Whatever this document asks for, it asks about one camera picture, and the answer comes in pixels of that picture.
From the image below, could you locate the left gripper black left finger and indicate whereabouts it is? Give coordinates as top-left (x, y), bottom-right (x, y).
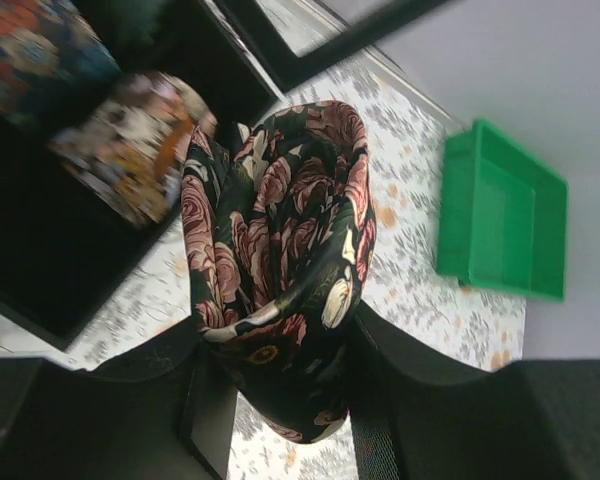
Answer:
top-left (0, 319), bottom-right (236, 479)

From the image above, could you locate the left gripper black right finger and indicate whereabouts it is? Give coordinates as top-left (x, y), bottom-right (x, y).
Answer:
top-left (347, 304), bottom-right (600, 479)

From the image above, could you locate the black floral necktie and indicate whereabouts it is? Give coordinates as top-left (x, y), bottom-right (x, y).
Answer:
top-left (181, 100), bottom-right (377, 444)

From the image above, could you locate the black tie display box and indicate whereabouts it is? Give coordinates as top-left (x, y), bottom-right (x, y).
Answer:
top-left (0, 0), bottom-right (461, 351)

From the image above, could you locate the green plastic tray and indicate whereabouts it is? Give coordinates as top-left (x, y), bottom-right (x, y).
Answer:
top-left (435, 119), bottom-right (569, 302)

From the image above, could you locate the rolled cream red tie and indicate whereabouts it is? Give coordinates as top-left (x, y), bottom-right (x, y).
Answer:
top-left (49, 71), bottom-right (217, 228)

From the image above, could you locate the floral patterned table mat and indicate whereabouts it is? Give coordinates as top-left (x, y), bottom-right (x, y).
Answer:
top-left (0, 60), bottom-right (526, 370)

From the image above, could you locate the rolled navy floral tie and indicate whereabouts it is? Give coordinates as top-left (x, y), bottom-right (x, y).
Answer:
top-left (0, 1), bottom-right (120, 131)

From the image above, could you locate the rolled dark green tie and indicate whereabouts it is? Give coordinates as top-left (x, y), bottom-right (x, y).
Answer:
top-left (101, 0), bottom-right (176, 49)

